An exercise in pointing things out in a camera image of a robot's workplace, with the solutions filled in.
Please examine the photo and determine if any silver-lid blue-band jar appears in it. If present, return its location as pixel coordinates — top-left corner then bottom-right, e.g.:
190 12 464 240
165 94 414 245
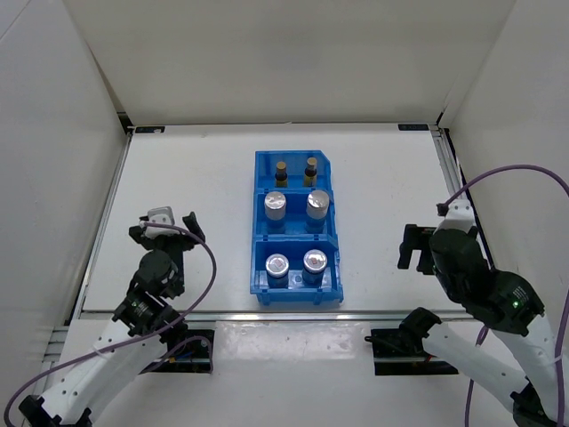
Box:
306 189 330 234
264 191 286 233

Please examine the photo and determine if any yellow-label brown bottle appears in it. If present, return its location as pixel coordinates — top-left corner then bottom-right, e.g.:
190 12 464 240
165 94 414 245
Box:
275 161 288 188
303 157 317 188

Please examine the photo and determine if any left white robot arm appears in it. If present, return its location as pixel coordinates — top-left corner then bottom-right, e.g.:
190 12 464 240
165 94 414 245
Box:
19 206 205 426

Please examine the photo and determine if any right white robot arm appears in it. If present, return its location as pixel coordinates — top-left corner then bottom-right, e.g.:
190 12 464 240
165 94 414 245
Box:
399 228 568 426

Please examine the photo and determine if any left black corner label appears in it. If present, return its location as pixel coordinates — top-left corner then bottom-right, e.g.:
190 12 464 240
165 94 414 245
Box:
134 126 165 134

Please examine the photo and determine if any black corner label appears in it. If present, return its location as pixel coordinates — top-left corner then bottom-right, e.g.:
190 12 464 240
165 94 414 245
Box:
134 126 165 134
397 124 430 132

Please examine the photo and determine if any blue three-compartment plastic bin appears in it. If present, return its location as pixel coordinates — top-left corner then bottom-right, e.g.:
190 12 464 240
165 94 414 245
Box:
250 150 343 305

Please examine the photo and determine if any right black corner label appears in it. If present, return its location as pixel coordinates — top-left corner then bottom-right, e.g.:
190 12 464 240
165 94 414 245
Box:
397 124 430 132

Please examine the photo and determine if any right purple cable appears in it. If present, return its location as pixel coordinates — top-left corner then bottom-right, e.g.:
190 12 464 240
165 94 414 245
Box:
437 164 569 427

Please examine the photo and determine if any purple cable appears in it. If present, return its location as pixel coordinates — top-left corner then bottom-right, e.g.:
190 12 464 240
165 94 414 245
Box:
4 224 218 423
437 164 569 427

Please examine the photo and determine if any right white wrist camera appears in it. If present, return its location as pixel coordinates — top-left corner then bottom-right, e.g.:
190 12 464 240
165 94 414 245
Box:
437 199 476 233

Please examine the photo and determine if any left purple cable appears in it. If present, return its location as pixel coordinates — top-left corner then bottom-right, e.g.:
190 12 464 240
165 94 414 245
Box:
4 224 218 423

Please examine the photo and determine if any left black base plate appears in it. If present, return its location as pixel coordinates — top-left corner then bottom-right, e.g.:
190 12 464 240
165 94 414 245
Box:
140 327 215 375

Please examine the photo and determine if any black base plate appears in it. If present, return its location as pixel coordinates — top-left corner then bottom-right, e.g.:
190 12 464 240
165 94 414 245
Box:
364 328 458 376
140 327 215 375

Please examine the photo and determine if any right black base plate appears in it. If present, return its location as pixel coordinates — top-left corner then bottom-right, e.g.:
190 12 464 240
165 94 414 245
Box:
364 328 458 376

